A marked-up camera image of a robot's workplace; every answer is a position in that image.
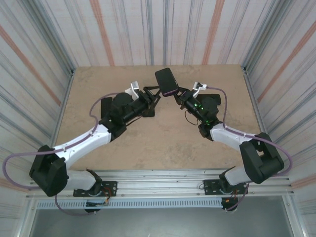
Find black smartphone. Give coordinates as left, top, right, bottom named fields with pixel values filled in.
left=197, top=93, right=222, bottom=105
left=155, top=68, right=179, bottom=98

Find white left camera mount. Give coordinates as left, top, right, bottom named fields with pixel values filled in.
left=124, top=87, right=140, bottom=99

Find thin black left gripper wire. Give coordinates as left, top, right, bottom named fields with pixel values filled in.
left=123, top=115, right=144, bottom=127

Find thin black gripper wire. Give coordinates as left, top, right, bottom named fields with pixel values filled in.
left=123, top=115, right=144, bottom=127
left=184, top=110, right=199, bottom=125

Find thin black right gripper wire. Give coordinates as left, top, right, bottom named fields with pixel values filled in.
left=184, top=110, right=199, bottom=125

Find aluminium frame profile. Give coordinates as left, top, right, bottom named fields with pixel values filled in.
left=241, top=65, right=271, bottom=140
left=49, top=68, right=76, bottom=140

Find aluminium mounting rail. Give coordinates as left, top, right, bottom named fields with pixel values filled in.
left=26, top=169, right=296, bottom=199

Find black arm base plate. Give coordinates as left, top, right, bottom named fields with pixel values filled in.
left=73, top=181, right=118, bottom=198
left=202, top=179, right=249, bottom=196

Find orange base wires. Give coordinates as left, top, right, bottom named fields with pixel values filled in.
left=223, top=189, right=239, bottom=204
left=101, top=187, right=111, bottom=206

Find white slotted cable duct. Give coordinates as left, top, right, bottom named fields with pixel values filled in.
left=36, top=199, right=223, bottom=209

